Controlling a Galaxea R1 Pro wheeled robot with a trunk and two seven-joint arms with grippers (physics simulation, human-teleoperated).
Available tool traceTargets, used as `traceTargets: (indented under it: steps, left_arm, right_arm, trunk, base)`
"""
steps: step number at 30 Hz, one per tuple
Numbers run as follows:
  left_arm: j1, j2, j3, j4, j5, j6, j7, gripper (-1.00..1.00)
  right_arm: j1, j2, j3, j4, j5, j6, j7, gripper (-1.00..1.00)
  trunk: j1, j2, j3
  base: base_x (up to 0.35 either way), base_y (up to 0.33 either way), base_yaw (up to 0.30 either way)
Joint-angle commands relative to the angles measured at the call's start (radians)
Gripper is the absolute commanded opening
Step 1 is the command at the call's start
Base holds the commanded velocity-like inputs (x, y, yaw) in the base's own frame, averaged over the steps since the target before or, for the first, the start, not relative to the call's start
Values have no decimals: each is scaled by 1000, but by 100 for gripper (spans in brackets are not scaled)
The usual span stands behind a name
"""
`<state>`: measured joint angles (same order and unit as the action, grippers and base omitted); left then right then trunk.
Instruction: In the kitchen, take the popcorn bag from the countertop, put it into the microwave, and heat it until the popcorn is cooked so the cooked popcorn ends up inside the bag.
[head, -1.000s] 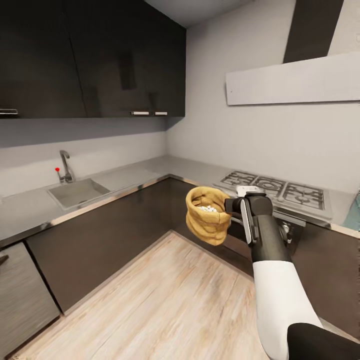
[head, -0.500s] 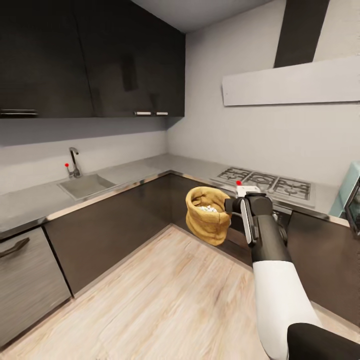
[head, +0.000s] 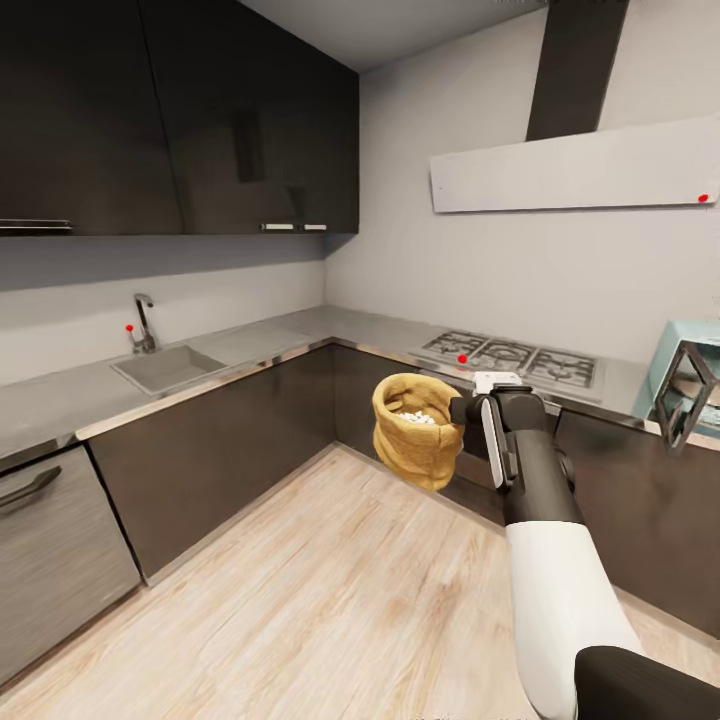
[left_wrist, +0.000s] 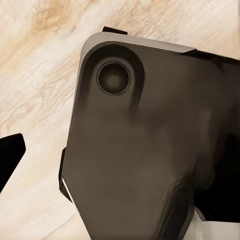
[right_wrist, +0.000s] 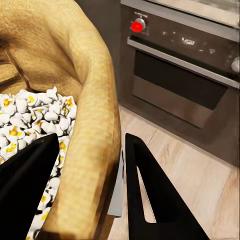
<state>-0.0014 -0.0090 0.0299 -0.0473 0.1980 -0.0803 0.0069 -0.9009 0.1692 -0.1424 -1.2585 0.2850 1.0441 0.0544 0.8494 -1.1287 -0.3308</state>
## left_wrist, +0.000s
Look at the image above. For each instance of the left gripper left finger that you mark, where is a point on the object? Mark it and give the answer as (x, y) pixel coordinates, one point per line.
(12, 149)

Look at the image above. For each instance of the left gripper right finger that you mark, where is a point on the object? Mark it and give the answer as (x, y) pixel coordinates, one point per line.
(232, 149)

